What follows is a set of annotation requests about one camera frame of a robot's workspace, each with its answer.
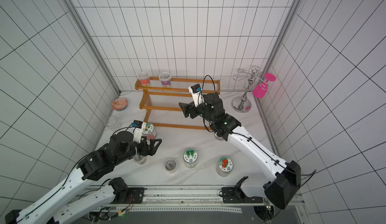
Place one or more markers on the small container purple seeds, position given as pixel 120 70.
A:
pixel 165 79

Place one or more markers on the small container red seeds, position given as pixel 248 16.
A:
pixel 144 78

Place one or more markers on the orange wooden two-tier shelf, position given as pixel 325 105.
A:
pixel 159 98

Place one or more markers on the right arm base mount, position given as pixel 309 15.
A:
pixel 234 195

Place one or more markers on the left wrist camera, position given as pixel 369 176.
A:
pixel 138 128

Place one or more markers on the round black floor port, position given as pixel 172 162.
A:
pixel 264 213

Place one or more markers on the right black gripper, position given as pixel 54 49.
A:
pixel 194 111

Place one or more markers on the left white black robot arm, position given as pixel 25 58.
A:
pixel 57 207

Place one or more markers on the small container dark seeds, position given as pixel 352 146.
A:
pixel 139 159

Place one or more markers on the flower label seed jar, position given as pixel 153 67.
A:
pixel 218 137

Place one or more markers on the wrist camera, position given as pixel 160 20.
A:
pixel 196 92
pixel 138 128

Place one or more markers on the orange patterned glass bowl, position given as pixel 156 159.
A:
pixel 119 104

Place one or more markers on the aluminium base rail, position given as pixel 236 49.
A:
pixel 156 198

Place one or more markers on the wiring bundle under rail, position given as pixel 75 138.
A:
pixel 111 213

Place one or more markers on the clear glass cup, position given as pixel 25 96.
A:
pixel 112 122

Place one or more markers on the red seed jar monkey lid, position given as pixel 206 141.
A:
pixel 149 131

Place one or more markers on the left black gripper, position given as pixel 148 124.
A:
pixel 152 150

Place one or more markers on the small container brown seeds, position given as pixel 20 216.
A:
pixel 170 165

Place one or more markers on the pink plastic wine glass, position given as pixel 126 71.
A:
pixel 262 88

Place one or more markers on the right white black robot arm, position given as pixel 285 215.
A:
pixel 282 179

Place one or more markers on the strawberry lid jar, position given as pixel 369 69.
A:
pixel 224 166

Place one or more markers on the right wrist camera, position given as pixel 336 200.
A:
pixel 196 92

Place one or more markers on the green tree lid jar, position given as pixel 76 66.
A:
pixel 190 157

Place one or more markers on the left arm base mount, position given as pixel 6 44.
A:
pixel 128 196

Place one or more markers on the chrome wine glass rack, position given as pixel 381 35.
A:
pixel 241 103

